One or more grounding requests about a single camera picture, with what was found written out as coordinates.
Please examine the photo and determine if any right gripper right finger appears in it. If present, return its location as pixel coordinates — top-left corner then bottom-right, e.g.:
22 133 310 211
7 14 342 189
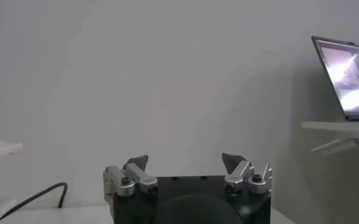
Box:
221 152 273 195

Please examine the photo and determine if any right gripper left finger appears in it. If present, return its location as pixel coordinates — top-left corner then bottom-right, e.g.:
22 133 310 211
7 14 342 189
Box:
102 155 159 198

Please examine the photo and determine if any white side table with laptop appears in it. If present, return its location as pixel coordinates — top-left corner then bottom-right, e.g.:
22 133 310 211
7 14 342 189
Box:
300 121 359 156

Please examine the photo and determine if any black cooker power cord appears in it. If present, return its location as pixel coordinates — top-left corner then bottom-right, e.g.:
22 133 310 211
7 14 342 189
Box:
0 181 69 224

